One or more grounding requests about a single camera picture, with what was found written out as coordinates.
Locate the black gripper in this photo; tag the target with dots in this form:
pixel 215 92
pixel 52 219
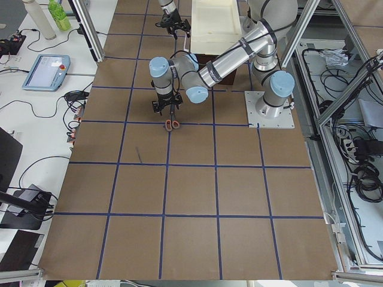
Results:
pixel 166 98
pixel 169 18

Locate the orange handled scissors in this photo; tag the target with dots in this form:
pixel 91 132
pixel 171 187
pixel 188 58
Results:
pixel 171 123

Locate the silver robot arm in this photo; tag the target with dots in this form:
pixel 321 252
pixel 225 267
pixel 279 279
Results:
pixel 271 21
pixel 169 7

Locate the dark brown wooden cabinet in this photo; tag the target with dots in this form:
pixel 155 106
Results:
pixel 204 58

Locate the cream plastic tray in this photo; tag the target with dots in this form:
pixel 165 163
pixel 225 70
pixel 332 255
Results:
pixel 215 26

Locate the green plastic bottle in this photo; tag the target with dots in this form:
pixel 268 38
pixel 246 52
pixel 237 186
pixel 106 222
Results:
pixel 59 16

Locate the blue teach pendant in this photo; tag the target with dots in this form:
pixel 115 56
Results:
pixel 47 73

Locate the white thermos bottle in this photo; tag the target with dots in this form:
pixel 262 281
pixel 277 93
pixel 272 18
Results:
pixel 35 11

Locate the crumpled white paper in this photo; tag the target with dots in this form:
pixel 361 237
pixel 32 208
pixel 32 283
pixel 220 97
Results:
pixel 335 57

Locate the black monitor stand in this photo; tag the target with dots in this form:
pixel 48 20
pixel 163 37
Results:
pixel 27 208

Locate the black power adapter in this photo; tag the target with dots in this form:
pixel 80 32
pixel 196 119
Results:
pixel 367 147

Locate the aluminium frame post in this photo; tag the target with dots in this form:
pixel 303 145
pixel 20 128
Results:
pixel 85 23

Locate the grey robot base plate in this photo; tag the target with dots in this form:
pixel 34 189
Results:
pixel 260 115

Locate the aluminium frame rail right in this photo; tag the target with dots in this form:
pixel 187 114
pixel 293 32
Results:
pixel 345 104

